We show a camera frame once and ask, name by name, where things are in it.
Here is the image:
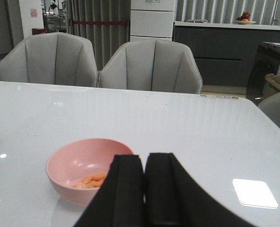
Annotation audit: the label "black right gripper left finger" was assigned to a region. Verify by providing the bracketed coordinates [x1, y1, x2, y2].
[74, 155, 144, 227]

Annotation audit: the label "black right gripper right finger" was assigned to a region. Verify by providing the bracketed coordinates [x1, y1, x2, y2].
[145, 153, 251, 227]

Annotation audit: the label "orange ham pieces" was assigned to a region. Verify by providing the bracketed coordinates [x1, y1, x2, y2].
[73, 172, 107, 189]

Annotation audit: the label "pink bowl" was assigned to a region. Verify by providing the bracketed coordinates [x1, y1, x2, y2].
[45, 138, 133, 206]

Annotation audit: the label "grey chair right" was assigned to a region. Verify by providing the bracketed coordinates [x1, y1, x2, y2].
[99, 39, 203, 94]

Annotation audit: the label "dark grey sideboard counter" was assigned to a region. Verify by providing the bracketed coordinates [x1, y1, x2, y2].
[174, 21, 280, 87]

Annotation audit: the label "grey chair left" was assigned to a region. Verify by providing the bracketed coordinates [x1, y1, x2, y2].
[0, 32, 98, 87]

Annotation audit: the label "white drawer cabinet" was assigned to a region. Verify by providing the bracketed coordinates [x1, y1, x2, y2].
[130, 0, 176, 41]

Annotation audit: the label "red barrier tape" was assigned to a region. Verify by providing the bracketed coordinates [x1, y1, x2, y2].
[72, 20, 128, 25]

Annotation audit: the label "red bin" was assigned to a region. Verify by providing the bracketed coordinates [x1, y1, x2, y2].
[32, 27, 46, 35]

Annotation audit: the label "fruit plate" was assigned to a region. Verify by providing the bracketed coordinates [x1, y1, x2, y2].
[234, 12, 256, 25]

